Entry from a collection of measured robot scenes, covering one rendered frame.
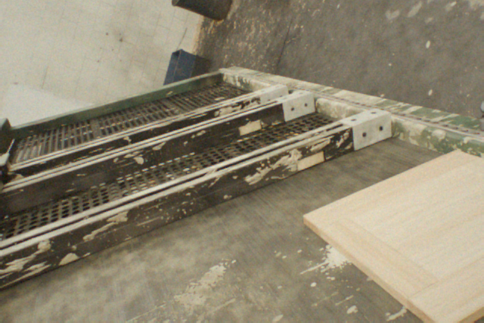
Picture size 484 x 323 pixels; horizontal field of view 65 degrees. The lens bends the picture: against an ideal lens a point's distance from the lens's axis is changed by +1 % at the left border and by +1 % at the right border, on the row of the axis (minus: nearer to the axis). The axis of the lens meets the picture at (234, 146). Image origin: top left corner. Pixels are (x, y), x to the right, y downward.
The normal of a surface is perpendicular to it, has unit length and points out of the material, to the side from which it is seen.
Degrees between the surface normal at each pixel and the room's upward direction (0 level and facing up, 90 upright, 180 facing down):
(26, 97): 90
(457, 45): 0
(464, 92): 0
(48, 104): 90
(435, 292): 56
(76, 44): 90
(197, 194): 90
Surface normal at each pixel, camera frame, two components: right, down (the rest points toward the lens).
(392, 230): -0.19, -0.91
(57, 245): 0.39, 0.27
